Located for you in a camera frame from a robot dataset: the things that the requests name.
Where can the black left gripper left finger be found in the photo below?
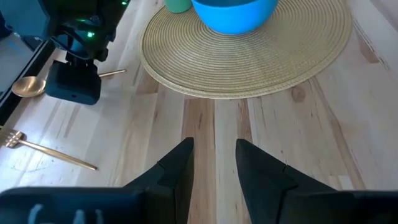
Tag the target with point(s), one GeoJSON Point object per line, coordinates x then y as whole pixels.
{"type": "Point", "coordinates": [155, 202]}

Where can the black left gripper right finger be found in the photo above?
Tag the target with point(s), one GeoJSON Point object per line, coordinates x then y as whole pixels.
{"type": "Point", "coordinates": [280, 199]}

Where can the gold spoon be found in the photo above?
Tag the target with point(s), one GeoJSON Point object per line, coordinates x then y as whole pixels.
{"type": "Point", "coordinates": [28, 86]}

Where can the gold fork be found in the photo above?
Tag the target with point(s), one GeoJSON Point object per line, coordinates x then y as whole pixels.
{"type": "Point", "coordinates": [46, 151]}

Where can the green plastic cup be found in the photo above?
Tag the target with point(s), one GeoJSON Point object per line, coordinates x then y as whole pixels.
{"type": "Point", "coordinates": [177, 5]}

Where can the blue bowl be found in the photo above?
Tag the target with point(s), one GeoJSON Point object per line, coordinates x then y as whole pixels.
{"type": "Point", "coordinates": [233, 18]}

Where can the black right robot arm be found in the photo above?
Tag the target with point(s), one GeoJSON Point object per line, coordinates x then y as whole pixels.
{"type": "Point", "coordinates": [93, 18]}

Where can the round woven placemat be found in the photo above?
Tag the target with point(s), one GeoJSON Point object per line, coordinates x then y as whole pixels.
{"type": "Point", "coordinates": [248, 62]}

